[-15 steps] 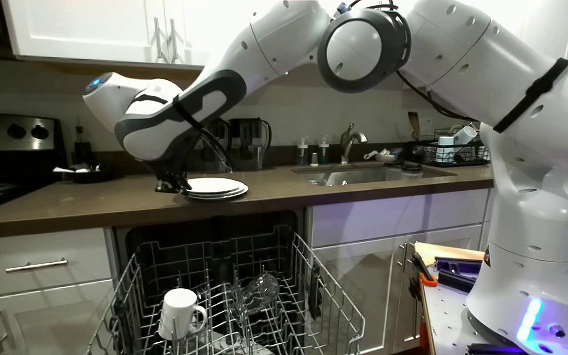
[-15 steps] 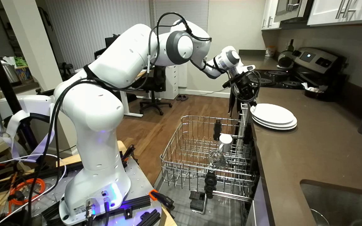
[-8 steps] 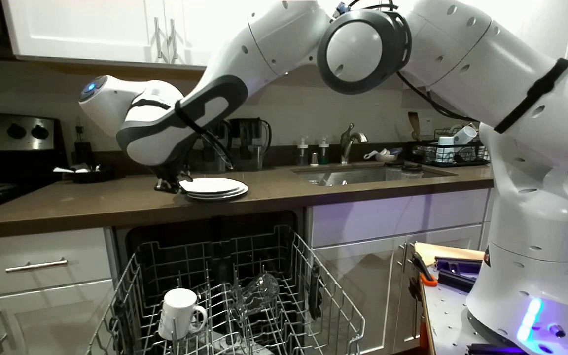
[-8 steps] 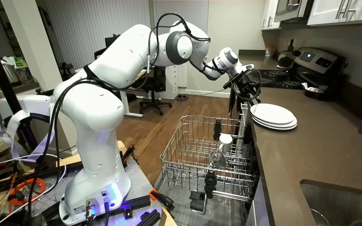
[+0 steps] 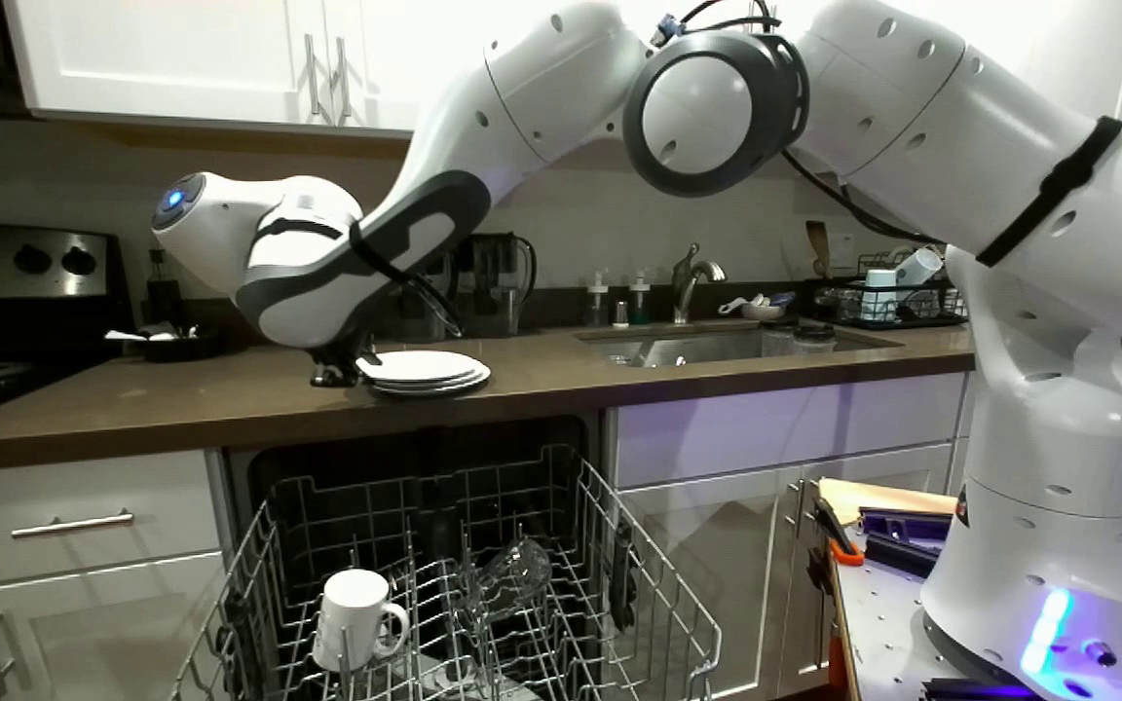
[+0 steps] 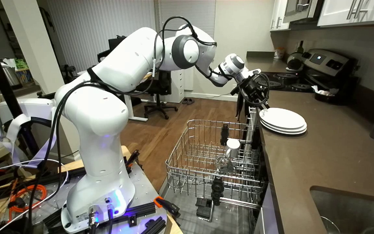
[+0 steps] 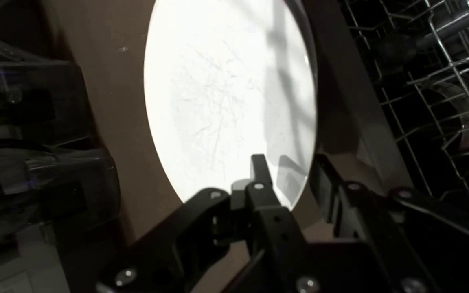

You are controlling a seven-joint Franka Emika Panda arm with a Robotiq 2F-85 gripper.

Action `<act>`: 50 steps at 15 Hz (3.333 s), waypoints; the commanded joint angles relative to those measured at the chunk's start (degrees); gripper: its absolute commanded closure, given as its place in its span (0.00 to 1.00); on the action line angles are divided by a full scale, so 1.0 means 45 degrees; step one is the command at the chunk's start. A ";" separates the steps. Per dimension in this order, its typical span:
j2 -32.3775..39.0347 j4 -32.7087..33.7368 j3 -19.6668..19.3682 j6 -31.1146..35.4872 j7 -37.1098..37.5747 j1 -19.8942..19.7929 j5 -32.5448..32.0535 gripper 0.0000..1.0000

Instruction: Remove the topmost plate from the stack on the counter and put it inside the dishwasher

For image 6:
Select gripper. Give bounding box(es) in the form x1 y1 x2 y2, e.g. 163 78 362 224
240 74 270 110

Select white plate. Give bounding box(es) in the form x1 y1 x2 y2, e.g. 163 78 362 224
259 108 306 129

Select stack of white plates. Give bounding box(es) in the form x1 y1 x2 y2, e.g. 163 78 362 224
260 121 308 135

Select dishwasher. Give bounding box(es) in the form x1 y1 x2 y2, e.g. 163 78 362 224
160 107 273 234

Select dishwasher door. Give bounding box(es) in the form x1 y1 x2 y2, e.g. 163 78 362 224
160 184 266 234

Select stove burner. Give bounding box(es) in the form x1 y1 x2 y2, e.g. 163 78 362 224
259 80 284 90
273 73 299 81
288 83 314 92

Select dark hanging towel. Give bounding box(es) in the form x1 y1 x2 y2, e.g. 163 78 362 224
235 94 250 121

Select steel kettle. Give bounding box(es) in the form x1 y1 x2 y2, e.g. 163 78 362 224
286 52 304 71

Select white mug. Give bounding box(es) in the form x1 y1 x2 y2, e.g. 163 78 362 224
225 138 241 159

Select black bowl with tissue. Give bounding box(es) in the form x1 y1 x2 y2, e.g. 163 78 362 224
312 85 341 104

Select stove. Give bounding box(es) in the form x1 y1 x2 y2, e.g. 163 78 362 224
261 48 360 95

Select clear drinking glass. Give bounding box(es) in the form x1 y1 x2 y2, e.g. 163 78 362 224
216 155 235 174

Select white drawer unit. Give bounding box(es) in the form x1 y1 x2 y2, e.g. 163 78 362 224
163 70 185 104

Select black office chair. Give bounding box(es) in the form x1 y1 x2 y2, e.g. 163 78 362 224
135 70 179 120

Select window blinds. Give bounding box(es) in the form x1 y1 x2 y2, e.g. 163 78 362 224
46 0 217 73

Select clear glass in sink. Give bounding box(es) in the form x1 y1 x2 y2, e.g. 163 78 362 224
320 216 341 234

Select sink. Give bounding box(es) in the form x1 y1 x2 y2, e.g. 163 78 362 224
310 186 374 234

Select orange and black clamp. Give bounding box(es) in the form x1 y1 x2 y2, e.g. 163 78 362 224
154 196 181 218

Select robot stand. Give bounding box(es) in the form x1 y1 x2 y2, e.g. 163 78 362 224
0 145 182 234

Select patterned box with greens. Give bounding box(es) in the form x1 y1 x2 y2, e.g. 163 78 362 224
13 58 34 85

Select steel pitcher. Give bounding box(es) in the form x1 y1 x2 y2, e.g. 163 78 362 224
0 63 21 90

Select dishwasher wire rack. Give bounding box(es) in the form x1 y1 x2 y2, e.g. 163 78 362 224
166 119 268 204

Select row of white wall cabinets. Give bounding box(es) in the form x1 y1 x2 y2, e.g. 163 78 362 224
270 0 374 32

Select orange cable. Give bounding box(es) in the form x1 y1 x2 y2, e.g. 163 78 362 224
8 184 48 222

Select white cable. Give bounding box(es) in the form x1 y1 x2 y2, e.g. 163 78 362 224
0 159 69 232

